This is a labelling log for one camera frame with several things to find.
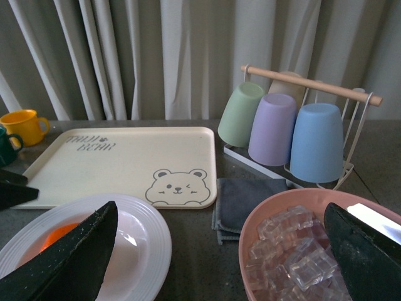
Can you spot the grey folded cloth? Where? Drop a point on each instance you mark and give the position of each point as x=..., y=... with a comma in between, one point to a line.
x=236, y=199

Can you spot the white ridged plate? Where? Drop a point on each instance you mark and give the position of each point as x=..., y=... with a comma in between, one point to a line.
x=141, y=256

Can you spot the cream bear tray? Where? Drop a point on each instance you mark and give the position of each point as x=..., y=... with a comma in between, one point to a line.
x=168, y=167

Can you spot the clear ice cubes pile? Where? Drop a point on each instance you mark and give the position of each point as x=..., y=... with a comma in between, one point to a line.
x=292, y=259

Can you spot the pink bowl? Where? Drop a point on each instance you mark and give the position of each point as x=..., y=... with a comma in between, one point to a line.
x=314, y=199

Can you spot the green plastic cup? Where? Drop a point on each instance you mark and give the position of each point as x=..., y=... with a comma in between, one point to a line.
x=238, y=116

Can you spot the white wire cup rack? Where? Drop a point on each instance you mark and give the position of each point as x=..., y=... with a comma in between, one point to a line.
x=353, y=114

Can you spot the dark green mug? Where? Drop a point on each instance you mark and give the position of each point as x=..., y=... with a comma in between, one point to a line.
x=8, y=152

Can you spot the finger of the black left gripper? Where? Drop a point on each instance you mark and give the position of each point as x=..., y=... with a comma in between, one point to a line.
x=15, y=190

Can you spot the yellow mug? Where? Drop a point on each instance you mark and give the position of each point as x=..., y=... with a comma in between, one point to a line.
x=27, y=124

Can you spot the purple plastic cup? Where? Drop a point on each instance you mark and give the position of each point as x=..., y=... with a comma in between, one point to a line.
x=272, y=131

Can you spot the blue plastic cup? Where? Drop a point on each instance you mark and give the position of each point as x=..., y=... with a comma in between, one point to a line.
x=317, y=146

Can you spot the white curtain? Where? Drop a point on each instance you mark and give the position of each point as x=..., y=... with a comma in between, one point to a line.
x=141, y=60

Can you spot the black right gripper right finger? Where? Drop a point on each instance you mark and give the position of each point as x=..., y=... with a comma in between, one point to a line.
x=369, y=261

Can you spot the beige plastic cup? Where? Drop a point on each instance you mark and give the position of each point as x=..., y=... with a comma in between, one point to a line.
x=291, y=89

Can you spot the orange fruit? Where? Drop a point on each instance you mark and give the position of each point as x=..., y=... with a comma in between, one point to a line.
x=57, y=234

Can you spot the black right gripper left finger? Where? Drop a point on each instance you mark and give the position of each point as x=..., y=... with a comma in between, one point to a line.
x=73, y=267

